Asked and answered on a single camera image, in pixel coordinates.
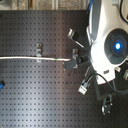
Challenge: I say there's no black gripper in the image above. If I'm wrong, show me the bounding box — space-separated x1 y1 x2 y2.
63 55 90 70

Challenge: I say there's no white cable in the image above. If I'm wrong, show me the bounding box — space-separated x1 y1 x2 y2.
0 56 72 62

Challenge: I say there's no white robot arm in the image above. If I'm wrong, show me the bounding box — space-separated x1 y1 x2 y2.
64 0 128 81

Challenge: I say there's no silver connector lower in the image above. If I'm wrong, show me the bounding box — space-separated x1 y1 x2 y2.
78 83 88 94

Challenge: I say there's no silver connector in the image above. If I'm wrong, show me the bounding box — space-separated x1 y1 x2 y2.
78 83 88 94
67 28 75 39

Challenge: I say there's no silver connector upper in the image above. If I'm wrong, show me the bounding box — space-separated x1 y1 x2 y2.
67 28 75 39

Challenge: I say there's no black perforated board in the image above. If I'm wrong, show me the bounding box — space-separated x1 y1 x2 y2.
0 10 128 128

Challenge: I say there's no metal cable clip right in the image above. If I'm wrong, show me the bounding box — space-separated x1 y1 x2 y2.
72 49 78 59

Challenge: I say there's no metal cable clip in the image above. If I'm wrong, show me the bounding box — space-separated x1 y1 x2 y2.
72 49 78 59
36 42 43 63

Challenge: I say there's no metal cable clip left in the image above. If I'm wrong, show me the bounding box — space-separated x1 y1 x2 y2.
36 42 43 63

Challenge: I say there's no black metal bracket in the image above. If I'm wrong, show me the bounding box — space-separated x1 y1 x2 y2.
101 95 112 115

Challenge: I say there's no black cable on robot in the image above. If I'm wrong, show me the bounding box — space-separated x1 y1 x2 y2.
87 72 128 95

